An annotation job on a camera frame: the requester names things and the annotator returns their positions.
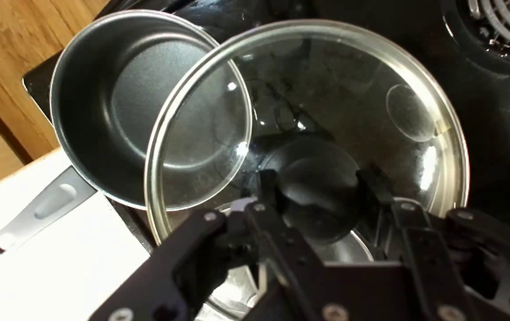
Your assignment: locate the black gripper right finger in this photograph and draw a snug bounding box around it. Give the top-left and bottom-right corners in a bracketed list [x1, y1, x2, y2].
[356, 164, 510, 321]

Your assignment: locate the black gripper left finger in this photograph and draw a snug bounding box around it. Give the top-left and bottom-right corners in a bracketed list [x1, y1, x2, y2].
[87, 168, 340, 321]

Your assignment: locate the small black saucepan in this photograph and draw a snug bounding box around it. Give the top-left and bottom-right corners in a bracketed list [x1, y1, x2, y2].
[0, 7, 254, 255]

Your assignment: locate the small glass pot lid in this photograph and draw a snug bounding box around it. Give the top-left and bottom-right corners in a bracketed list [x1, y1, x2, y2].
[142, 18, 472, 321]

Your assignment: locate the black electric stove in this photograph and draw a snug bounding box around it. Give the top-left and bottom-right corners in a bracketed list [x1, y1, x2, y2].
[21, 0, 510, 252]

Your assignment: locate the large coil burner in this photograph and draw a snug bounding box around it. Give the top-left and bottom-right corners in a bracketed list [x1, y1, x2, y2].
[443, 0, 510, 68]

